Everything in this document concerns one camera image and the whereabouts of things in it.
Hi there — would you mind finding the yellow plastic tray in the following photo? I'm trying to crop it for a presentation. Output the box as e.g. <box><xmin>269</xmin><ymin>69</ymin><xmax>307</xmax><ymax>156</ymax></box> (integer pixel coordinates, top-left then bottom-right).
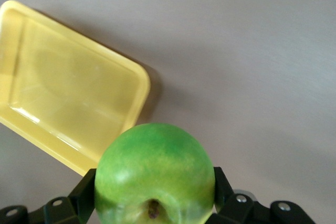
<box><xmin>0</xmin><ymin>0</ymin><xmax>152</xmax><ymax>178</ymax></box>

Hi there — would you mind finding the green apple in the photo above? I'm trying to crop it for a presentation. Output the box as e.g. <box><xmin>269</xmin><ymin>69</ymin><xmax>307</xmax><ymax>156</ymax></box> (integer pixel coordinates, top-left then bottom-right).
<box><xmin>94</xmin><ymin>122</ymin><xmax>217</xmax><ymax>224</ymax></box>

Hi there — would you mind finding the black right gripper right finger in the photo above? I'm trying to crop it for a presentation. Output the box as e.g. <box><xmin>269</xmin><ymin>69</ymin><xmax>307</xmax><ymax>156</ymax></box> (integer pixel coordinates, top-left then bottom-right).
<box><xmin>207</xmin><ymin>166</ymin><xmax>314</xmax><ymax>224</ymax></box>

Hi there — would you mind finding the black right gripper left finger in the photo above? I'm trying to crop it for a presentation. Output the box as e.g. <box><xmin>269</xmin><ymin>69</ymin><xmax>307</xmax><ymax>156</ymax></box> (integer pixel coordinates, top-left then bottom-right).
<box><xmin>0</xmin><ymin>168</ymin><xmax>97</xmax><ymax>224</ymax></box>

